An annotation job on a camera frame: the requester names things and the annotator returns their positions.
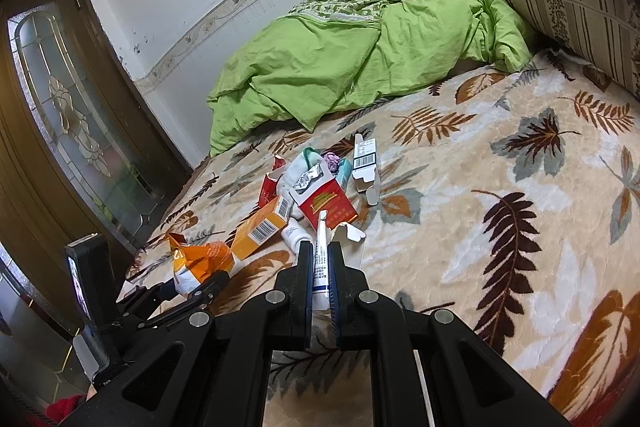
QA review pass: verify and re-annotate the white barcode box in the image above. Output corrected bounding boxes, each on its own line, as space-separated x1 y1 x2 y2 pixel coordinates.
350 133 381 206

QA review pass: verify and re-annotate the orange snack bag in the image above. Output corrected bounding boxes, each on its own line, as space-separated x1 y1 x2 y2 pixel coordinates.
167 232 236 296

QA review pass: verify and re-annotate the small red box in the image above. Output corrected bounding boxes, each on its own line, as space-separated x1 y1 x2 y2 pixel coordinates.
257 154 288 208

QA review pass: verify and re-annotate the small white bottle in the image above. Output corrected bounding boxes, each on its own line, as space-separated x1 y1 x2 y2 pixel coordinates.
280 219 313 255

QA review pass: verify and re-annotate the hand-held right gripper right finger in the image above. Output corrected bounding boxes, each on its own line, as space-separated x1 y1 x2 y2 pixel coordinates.
327 241 571 427

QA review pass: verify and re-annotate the white cardboard piece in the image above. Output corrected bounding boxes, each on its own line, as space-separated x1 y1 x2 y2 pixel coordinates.
332 222 367 258

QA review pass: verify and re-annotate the person's left forearm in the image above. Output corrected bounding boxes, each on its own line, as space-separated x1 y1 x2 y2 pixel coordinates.
42 384 101 427

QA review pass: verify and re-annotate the leaf print blanket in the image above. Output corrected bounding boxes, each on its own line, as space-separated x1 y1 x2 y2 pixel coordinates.
125 47 640 427

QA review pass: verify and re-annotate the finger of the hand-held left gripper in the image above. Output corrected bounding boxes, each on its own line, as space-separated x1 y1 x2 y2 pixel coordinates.
117 279 177 309
145 271 231 327

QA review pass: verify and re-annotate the red white cigarette pack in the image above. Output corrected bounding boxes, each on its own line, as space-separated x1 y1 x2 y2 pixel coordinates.
290 177 359 228

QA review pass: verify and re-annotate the orange cardboard box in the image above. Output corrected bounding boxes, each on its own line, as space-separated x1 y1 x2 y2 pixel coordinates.
231 196 292 262

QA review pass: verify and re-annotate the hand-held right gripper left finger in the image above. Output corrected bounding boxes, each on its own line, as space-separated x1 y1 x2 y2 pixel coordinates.
60 241 316 427

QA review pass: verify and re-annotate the wooden glass door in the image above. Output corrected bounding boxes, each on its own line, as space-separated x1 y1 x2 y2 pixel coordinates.
0 0 201 328

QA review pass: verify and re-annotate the green quilt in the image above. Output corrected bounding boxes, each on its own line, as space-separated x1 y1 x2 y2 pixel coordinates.
206 0 538 158

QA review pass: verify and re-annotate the white blue toothpaste tube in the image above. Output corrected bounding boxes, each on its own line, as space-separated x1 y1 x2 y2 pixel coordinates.
312 209 334 313

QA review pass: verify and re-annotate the silver foil blister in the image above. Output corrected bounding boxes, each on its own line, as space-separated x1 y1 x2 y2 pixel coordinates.
292 164 323 192

